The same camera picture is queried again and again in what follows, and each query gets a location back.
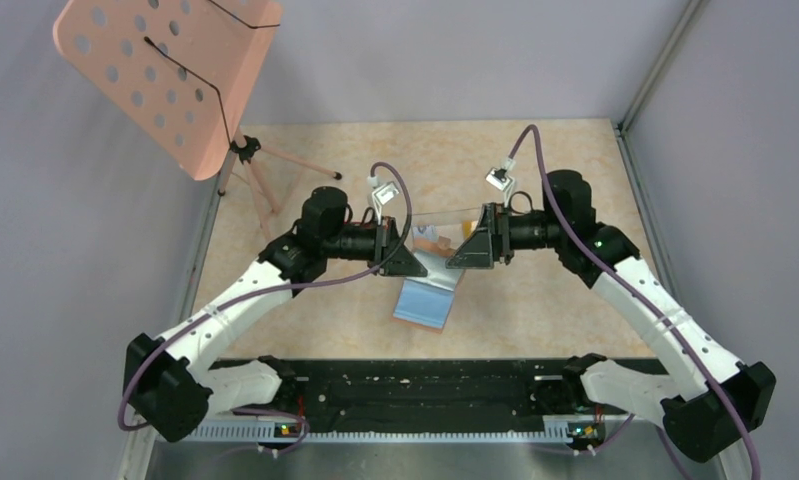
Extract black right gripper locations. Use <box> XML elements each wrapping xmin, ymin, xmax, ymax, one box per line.
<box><xmin>447</xmin><ymin>201</ymin><xmax>566</xmax><ymax>268</ymax></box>

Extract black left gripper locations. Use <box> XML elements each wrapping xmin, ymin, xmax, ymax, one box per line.
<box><xmin>323</xmin><ymin>215</ymin><xmax>427</xmax><ymax>276</ymax></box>

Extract brown leather card holder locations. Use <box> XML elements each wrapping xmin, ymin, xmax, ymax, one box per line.
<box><xmin>393</xmin><ymin>250</ymin><xmax>464</xmax><ymax>333</ymax></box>

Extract clear acrylic card box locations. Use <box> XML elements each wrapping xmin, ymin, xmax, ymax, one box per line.
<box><xmin>408</xmin><ymin>207</ymin><xmax>481</xmax><ymax>257</ymax></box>

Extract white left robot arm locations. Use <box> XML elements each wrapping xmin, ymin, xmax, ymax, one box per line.
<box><xmin>118</xmin><ymin>181</ymin><xmax>428</xmax><ymax>442</ymax></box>

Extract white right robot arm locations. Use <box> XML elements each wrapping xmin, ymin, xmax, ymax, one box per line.
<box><xmin>446</xmin><ymin>170</ymin><xmax>776</xmax><ymax>463</ymax></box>

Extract gold VIP card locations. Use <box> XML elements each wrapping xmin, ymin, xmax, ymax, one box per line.
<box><xmin>462</xmin><ymin>221</ymin><xmax>477</xmax><ymax>239</ymax></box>

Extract silver VIP card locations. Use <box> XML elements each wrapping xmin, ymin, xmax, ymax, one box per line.
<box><xmin>412</xmin><ymin>225</ymin><xmax>439</xmax><ymax>242</ymax></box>

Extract pink perforated music stand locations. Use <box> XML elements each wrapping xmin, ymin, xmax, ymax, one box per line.
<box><xmin>52</xmin><ymin>0</ymin><xmax>315</xmax><ymax>213</ymax></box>

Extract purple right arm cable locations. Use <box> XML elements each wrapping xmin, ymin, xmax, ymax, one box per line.
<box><xmin>504</xmin><ymin>124</ymin><xmax>765</xmax><ymax>480</ymax></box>

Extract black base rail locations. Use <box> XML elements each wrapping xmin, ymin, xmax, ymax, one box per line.
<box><xmin>170</xmin><ymin>356</ymin><xmax>645</xmax><ymax>435</ymax></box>

